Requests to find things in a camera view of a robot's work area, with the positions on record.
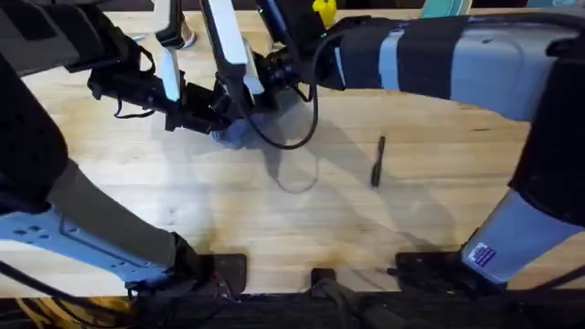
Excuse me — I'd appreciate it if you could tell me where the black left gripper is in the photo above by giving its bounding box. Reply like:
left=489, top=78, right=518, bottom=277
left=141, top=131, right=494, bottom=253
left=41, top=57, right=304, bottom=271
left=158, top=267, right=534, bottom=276
left=86, top=61, right=234, bottom=135

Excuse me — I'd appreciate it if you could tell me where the blue soft zip bag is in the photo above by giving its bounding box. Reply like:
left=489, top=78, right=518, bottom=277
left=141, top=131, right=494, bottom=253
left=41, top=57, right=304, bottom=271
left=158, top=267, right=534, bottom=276
left=211, top=111, right=269, bottom=151

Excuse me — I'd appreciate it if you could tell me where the left wrist upright plate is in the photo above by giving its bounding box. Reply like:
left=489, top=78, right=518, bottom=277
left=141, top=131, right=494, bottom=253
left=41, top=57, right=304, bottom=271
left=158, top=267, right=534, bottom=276
left=154, top=0, right=185, bottom=102

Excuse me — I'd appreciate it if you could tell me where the wrist upright plate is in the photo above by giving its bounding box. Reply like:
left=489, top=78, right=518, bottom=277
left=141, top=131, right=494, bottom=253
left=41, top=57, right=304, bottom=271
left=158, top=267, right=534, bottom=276
left=199, top=0, right=266, bottom=96
left=154, top=0, right=185, bottom=102

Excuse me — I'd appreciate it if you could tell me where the right wrist upright plate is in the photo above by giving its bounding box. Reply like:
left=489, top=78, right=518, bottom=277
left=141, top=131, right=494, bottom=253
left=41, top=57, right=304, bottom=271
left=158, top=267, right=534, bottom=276
left=199, top=0, right=266, bottom=96

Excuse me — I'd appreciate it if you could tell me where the yellow object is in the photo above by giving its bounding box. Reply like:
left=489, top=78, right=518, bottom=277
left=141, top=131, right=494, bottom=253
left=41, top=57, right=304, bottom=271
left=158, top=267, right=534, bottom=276
left=312, top=0, right=338, bottom=27

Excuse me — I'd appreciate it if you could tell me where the black pen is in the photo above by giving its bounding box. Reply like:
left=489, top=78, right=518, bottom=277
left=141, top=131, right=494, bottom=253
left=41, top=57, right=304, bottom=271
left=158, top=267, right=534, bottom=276
left=370, top=134, right=388, bottom=189

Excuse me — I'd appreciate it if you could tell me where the teal object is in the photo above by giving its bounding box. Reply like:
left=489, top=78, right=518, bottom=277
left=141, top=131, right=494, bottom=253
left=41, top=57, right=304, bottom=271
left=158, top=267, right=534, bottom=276
left=419, top=0, right=474, bottom=19

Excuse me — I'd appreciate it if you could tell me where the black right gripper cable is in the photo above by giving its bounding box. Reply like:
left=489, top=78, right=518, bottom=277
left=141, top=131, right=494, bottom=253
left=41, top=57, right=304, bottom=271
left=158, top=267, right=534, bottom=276
left=244, top=80, right=320, bottom=152

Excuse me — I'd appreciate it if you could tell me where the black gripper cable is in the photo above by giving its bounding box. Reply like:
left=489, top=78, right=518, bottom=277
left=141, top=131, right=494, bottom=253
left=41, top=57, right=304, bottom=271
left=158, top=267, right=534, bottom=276
left=244, top=80, right=320, bottom=152
left=112, top=48, right=157, bottom=121

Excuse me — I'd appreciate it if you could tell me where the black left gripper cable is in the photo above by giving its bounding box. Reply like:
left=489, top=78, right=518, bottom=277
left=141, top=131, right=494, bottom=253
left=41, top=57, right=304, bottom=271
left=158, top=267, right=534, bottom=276
left=112, top=48, right=157, bottom=121

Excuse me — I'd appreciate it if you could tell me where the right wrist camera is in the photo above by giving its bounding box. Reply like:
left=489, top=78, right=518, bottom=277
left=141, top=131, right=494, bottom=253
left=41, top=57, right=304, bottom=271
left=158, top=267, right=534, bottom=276
left=255, top=0, right=328, bottom=47

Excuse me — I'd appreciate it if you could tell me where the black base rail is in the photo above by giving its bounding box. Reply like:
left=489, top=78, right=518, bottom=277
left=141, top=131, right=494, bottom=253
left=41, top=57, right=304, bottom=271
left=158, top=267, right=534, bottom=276
left=0, top=250, right=585, bottom=329

